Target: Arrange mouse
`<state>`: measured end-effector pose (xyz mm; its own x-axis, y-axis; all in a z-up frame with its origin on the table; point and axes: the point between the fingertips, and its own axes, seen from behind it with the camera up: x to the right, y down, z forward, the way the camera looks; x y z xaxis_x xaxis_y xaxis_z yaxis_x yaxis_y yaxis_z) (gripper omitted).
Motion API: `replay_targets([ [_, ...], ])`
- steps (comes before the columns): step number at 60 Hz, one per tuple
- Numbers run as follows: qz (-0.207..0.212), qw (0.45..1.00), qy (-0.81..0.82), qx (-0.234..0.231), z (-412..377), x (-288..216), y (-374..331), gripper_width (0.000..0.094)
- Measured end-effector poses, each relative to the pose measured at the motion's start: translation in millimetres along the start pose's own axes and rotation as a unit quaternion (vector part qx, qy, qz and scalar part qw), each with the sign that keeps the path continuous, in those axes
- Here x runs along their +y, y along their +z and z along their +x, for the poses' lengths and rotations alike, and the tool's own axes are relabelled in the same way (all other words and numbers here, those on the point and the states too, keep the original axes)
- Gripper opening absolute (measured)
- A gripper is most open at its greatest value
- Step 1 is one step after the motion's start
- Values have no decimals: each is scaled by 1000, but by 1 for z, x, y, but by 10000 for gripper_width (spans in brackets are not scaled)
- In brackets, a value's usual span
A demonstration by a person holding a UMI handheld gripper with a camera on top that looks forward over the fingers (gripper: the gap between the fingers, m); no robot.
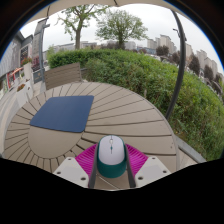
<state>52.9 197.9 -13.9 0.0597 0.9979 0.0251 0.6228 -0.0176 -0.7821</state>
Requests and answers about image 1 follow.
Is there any group of apartment buildings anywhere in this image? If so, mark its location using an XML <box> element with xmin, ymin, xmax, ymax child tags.
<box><xmin>146</xmin><ymin>33</ymin><xmax>223</xmax><ymax>82</ymax></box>

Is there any green hedge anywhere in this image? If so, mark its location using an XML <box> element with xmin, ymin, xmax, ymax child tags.
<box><xmin>47</xmin><ymin>48</ymin><xmax>224</xmax><ymax>162</ymax></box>

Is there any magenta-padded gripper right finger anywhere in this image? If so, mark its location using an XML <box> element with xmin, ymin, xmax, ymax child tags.
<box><xmin>123</xmin><ymin>142</ymin><xmax>172</xmax><ymax>190</ymax></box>

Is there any grey signboard pillar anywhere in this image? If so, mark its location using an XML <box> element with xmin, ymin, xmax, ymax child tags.
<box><xmin>31</xmin><ymin>18</ymin><xmax>51</xmax><ymax>85</ymax></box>

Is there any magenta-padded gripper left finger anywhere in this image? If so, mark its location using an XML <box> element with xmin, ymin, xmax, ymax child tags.
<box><xmin>52</xmin><ymin>142</ymin><xmax>100</xmax><ymax>190</ymax></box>

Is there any white and teal computer mouse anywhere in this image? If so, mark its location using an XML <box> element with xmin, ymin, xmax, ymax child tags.
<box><xmin>96</xmin><ymin>134</ymin><xmax>128</xmax><ymax>179</ymax></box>

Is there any leafy round tree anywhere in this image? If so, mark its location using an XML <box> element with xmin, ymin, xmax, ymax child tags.
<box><xmin>95</xmin><ymin>9</ymin><xmax>149</xmax><ymax>51</ymax></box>

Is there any dark curved parasol pole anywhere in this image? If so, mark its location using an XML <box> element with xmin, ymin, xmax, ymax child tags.
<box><xmin>164</xmin><ymin>9</ymin><xmax>187</xmax><ymax>121</ymax></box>

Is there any white planter box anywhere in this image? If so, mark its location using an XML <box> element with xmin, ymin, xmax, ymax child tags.
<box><xmin>20</xmin><ymin>58</ymin><xmax>35</xmax><ymax>82</ymax></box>
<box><xmin>14</xmin><ymin>83</ymin><xmax>33</xmax><ymax>108</ymax></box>

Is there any beige parasol canopy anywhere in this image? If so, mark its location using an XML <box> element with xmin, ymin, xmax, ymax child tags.
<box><xmin>26</xmin><ymin>0</ymin><xmax>188</xmax><ymax>25</ymax></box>

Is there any grey slatted chair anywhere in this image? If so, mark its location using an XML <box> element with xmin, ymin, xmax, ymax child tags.
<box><xmin>43</xmin><ymin>62</ymin><xmax>84</xmax><ymax>91</ymax></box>

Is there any dark blue mouse pad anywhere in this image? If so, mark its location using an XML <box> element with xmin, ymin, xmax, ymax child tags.
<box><xmin>29</xmin><ymin>95</ymin><xmax>95</xmax><ymax>134</ymax></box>

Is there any sparse tree with bare trunk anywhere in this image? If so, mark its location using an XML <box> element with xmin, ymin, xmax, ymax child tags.
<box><xmin>57</xmin><ymin>3</ymin><xmax>108</xmax><ymax>51</ymax></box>

